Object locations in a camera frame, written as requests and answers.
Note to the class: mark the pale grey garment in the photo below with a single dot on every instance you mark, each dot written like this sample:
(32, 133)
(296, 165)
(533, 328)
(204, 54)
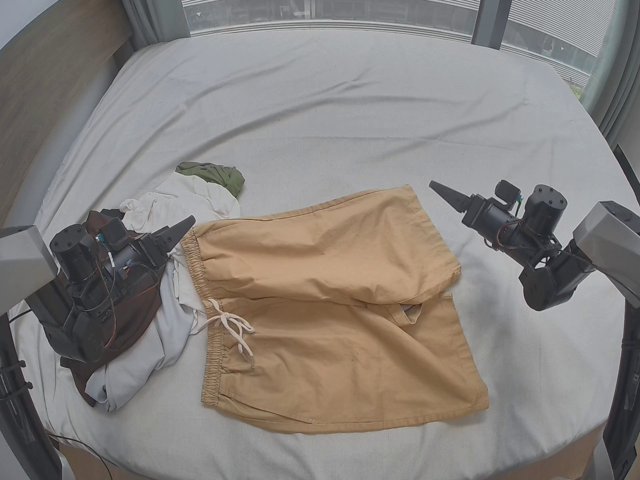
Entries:
(145, 363)

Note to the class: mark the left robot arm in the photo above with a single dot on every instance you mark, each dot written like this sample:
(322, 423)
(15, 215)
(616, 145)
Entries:
(75, 253)

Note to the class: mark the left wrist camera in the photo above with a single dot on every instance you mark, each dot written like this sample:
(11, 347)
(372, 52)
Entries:
(114, 233)

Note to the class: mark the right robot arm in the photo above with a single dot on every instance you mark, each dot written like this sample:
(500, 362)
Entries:
(545, 213)

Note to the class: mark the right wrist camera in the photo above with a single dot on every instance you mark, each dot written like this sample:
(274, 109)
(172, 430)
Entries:
(507, 191)

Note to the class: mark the black garment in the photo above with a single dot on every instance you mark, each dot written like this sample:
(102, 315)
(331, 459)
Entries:
(111, 214)

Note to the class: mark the brown garment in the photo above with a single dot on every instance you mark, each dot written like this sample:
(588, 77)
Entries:
(137, 318)

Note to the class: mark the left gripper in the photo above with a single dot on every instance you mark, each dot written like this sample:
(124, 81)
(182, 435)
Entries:
(142, 255)

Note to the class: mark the tan shorts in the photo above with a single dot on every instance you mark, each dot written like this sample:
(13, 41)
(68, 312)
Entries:
(325, 268)

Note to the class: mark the grey-green curtain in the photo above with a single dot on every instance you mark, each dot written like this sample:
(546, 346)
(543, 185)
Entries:
(615, 68)
(150, 3)

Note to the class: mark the window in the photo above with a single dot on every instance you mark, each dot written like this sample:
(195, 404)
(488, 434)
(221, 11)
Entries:
(350, 8)

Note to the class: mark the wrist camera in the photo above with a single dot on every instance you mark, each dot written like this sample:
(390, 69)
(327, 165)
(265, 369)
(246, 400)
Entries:
(114, 233)
(507, 191)

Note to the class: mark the cream garment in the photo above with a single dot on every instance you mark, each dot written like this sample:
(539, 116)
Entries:
(165, 203)

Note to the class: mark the green garment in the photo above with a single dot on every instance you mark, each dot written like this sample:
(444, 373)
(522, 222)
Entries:
(220, 175)

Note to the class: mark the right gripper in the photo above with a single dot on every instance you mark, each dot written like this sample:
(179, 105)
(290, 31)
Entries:
(492, 218)

